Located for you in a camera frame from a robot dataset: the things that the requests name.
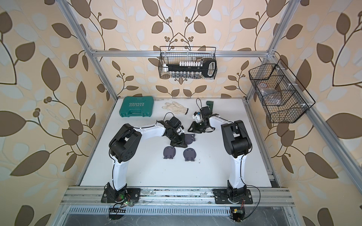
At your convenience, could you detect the grey phone stand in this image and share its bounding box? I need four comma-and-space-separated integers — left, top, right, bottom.
183, 148, 197, 162
163, 146, 176, 159
185, 134, 196, 145

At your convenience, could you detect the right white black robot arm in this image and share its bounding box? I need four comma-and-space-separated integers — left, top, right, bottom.
188, 106, 253, 202

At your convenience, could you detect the back black wire basket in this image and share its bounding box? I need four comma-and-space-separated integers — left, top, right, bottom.
158, 46, 217, 80

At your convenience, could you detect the black wire basket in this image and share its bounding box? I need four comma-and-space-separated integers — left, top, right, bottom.
158, 46, 217, 80
248, 59, 316, 123

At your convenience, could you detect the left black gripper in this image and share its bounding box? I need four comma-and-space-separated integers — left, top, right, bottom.
167, 129, 189, 147

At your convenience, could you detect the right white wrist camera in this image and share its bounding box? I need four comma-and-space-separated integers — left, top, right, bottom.
192, 112, 204, 123

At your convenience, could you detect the right black wire basket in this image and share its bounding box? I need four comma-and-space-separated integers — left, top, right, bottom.
248, 59, 316, 123

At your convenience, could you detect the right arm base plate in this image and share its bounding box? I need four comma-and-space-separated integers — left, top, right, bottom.
212, 187, 254, 204

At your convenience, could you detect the green plastic tool case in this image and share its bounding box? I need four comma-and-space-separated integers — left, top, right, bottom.
119, 96, 154, 117

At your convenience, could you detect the green black handled tool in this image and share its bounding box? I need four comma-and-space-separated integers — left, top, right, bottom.
206, 100, 214, 112

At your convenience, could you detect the socket bit set holder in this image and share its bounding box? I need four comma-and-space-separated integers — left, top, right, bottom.
162, 58, 217, 78

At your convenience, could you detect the plastic bag in basket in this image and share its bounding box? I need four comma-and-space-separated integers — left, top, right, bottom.
258, 83, 282, 105

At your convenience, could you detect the aluminium mounting rail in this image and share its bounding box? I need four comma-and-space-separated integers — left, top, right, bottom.
61, 186, 295, 207

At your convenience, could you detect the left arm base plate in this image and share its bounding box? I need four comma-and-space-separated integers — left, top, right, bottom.
101, 185, 141, 203

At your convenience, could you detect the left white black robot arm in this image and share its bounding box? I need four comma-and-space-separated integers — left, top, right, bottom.
107, 116, 188, 194

